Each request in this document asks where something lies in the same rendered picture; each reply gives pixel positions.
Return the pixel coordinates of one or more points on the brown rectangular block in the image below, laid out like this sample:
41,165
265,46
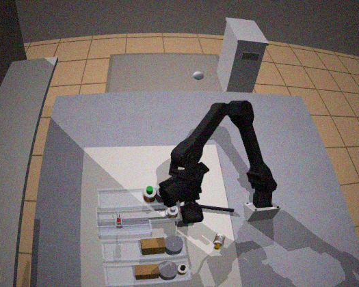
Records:
153,246
146,271

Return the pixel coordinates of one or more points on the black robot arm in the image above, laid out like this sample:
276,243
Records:
188,153

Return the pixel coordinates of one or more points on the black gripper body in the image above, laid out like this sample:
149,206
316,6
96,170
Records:
192,212

